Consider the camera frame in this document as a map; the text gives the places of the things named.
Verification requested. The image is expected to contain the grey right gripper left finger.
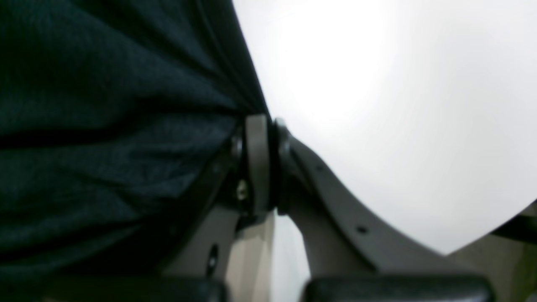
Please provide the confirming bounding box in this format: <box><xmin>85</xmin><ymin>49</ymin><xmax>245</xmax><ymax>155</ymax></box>
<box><xmin>159</xmin><ymin>114</ymin><xmax>271</xmax><ymax>302</ymax></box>

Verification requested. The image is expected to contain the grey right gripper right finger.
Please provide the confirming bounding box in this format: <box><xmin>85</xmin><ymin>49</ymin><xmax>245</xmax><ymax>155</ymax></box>
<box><xmin>273</xmin><ymin>118</ymin><xmax>493</xmax><ymax>302</ymax></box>

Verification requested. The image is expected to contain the black t-shirt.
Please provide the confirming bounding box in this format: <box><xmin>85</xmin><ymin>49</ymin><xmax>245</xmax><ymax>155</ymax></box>
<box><xmin>0</xmin><ymin>0</ymin><xmax>267</xmax><ymax>284</ymax></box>

